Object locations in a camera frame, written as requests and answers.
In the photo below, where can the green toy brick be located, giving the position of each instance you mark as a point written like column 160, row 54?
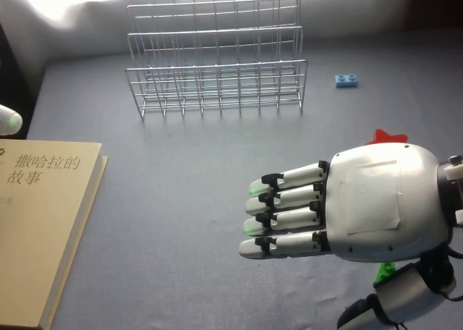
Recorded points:
column 384, row 272

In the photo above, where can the beige paperback book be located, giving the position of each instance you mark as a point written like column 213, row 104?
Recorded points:
column 40, row 228

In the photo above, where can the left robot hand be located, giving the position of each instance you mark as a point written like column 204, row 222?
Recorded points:
column 9, row 122

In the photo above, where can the red star toy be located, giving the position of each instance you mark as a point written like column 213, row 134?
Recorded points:
column 383, row 136

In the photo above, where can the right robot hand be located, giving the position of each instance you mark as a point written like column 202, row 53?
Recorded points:
column 372, row 199

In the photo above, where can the blue toy brick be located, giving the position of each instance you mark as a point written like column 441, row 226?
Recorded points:
column 346, row 81

